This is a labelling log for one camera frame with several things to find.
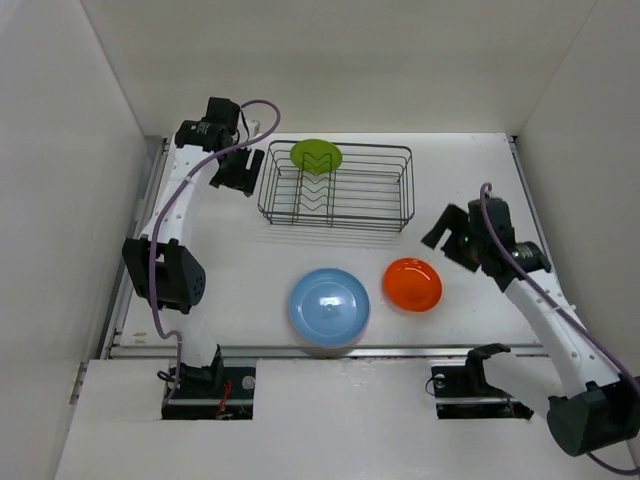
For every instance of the orange plate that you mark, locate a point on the orange plate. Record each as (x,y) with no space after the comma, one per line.
(412,285)

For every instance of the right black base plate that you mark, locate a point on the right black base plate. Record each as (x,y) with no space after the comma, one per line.
(456,398)

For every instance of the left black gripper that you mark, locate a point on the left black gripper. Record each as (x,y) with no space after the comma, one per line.
(242,179)

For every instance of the pink plate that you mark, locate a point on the pink plate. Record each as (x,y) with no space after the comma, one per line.
(365,332)

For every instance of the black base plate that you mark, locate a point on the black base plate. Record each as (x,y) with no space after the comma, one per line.
(231,400)
(456,398)

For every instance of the aluminium rail front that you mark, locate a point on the aluminium rail front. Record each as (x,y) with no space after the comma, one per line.
(450,352)

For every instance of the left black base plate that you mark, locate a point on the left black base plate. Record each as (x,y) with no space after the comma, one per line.
(231,400)

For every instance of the green plate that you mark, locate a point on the green plate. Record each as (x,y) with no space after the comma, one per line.
(316,156)

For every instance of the wire dish rack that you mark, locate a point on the wire dish rack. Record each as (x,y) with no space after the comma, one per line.
(372,190)

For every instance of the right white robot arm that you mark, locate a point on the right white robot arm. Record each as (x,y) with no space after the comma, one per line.
(591,401)

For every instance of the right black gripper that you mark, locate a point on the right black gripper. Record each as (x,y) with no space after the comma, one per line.
(453,219)

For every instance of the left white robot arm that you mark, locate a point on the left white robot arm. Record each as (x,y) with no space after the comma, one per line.
(214,151)

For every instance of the blue plate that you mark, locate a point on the blue plate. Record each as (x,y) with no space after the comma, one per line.
(329,308)

